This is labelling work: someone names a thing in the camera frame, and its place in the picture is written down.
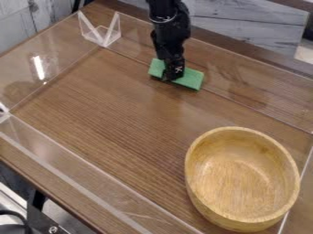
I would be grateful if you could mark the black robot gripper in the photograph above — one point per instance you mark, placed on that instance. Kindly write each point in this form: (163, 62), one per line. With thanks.
(169, 35)

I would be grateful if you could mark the green rectangular block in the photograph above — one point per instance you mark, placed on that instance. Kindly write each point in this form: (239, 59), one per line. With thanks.
(192, 79)

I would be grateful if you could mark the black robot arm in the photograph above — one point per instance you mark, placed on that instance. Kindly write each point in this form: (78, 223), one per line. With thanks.
(165, 9)

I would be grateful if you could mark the brown wooden bowl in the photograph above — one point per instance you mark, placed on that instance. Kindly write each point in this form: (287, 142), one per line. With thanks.
(243, 179)

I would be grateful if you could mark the black metal table leg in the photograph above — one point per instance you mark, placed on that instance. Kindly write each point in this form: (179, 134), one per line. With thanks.
(36, 205)

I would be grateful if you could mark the clear acrylic corner bracket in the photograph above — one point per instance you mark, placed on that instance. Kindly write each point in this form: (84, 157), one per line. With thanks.
(101, 35)

